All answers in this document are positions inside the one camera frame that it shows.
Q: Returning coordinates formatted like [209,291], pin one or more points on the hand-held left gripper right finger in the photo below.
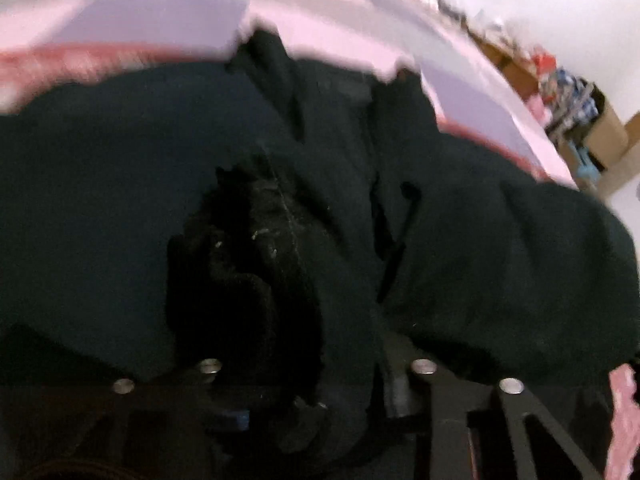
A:
[400,396]

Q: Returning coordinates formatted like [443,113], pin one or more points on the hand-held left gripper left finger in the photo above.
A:
[234,418]

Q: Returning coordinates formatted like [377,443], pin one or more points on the dark green coat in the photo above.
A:
[120,200]

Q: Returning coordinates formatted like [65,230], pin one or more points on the small blue plastic item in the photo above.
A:
[586,162]

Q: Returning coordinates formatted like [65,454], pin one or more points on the low cardboard box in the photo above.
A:
[517,77]

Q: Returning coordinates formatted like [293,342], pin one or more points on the red checkered blanket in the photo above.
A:
[165,20]

